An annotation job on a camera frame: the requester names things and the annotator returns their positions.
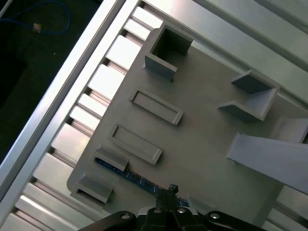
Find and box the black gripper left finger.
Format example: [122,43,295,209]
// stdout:
[83,189,174,231]

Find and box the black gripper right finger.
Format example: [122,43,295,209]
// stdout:
[168,183,257,231]

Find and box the blue RAM stick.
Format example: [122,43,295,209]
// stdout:
[94,157,191,208]

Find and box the grey parts rack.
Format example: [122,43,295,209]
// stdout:
[66,20,308,213]

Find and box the blue network cable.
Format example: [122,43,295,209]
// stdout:
[0,1,73,34]

